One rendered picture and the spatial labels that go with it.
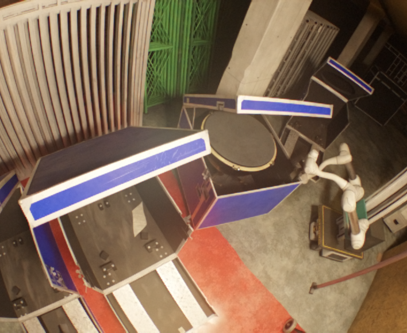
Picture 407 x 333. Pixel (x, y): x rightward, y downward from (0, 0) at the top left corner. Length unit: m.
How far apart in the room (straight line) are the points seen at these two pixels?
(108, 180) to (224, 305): 2.10
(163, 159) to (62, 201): 0.46
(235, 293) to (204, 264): 0.50
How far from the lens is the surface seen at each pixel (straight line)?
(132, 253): 2.43
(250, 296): 2.84
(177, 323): 2.56
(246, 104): 1.54
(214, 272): 2.71
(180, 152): 1.03
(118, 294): 2.39
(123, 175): 0.94
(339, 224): 3.57
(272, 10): 2.52
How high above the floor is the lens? 2.54
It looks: 51 degrees down
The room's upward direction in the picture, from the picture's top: 24 degrees clockwise
